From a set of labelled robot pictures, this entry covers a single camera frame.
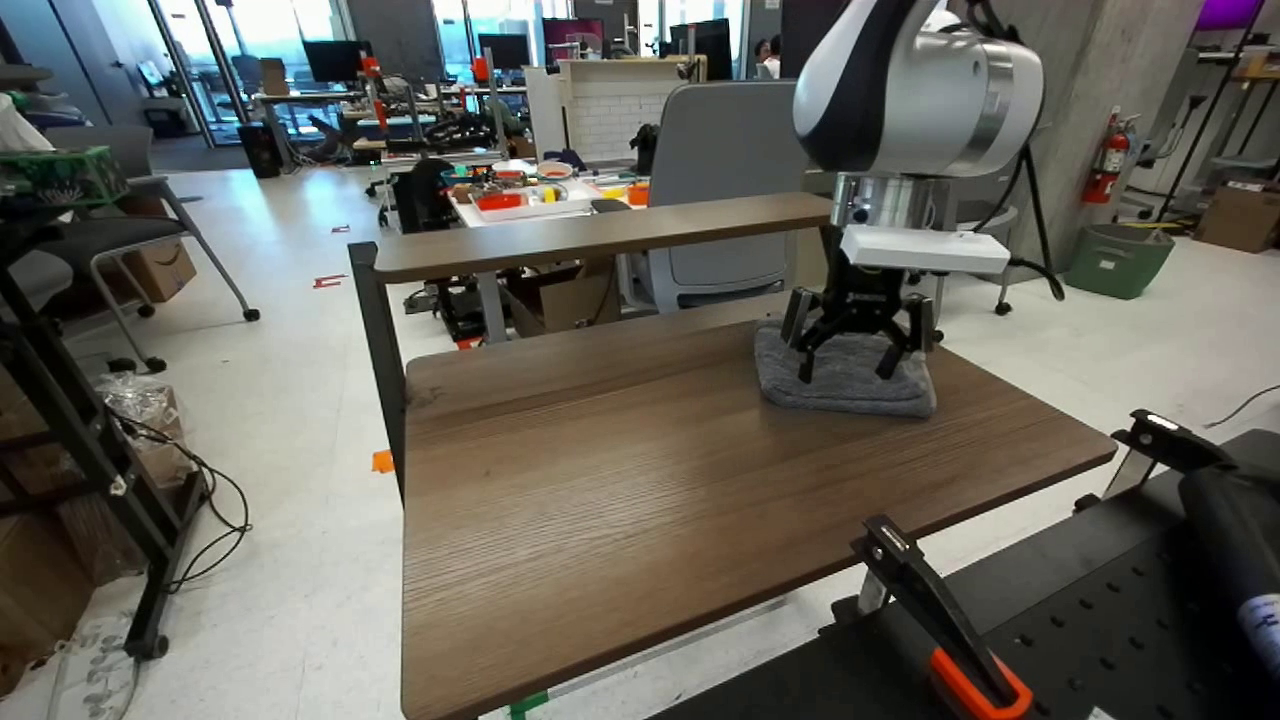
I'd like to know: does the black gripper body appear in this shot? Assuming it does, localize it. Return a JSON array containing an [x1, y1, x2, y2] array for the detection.
[[815, 221, 913, 331]]

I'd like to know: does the grey towel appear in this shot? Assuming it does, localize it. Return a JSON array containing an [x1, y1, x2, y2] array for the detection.
[[753, 314, 942, 424]]

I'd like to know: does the grey high-back office chair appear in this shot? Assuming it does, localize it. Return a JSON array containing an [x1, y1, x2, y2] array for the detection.
[[644, 74, 834, 314]]

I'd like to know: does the green plastic bin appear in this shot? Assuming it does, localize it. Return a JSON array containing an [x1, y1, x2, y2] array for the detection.
[[1062, 215, 1182, 305]]

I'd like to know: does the raised wooden shelf board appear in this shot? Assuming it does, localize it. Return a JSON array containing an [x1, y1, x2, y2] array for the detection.
[[370, 188, 838, 282]]

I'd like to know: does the open cardboard box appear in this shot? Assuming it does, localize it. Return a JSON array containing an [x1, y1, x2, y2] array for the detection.
[[500, 258, 626, 340]]

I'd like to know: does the red fire extinguisher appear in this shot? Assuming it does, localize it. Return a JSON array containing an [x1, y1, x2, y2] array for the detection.
[[1082, 106, 1141, 212]]

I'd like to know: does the black silver bar clamp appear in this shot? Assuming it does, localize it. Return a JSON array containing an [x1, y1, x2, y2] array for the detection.
[[1071, 405, 1242, 514]]

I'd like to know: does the black orange bar clamp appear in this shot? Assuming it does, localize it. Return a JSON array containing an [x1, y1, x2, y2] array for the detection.
[[850, 512, 1039, 720]]

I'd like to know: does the white board panel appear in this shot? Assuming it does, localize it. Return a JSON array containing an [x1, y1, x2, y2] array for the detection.
[[555, 57, 714, 170]]

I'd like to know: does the white cluttered work table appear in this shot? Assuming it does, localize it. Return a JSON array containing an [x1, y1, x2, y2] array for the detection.
[[446, 155, 655, 233]]

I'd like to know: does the black perforated mounting board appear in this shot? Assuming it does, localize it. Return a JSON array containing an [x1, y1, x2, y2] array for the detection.
[[647, 424, 1280, 720]]

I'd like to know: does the black cylindrical roll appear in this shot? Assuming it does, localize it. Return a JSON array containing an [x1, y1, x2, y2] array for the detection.
[[1177, 462, 1280, 673]]

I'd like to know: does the black backpack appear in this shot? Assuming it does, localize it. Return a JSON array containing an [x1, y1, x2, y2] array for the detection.
[[388, 152, 459, 234]]

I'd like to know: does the small black monitor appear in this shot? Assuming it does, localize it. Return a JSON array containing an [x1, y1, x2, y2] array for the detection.
[[297, 34, 372, 89]]

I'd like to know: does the small cardboard box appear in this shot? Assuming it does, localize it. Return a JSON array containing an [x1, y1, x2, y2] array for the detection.
[[117, 234, 202, 307]]

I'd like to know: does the black metal rack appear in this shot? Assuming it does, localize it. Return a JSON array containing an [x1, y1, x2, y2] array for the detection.
[[0, 246, 218, 662]]

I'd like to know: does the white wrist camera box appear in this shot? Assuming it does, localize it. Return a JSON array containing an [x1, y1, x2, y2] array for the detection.
[[838, 221, 1016, 280]]

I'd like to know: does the cardboard box by wall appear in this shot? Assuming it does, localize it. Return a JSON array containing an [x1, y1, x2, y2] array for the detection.
[[1192, 174, 1280, 254]]

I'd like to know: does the black table frame post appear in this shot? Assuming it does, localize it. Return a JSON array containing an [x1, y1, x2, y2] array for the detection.
[[344, 234, 413, 500]]

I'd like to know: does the black floor cable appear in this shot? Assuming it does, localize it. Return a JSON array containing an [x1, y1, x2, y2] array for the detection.
[[164, 435, 255, 597]]

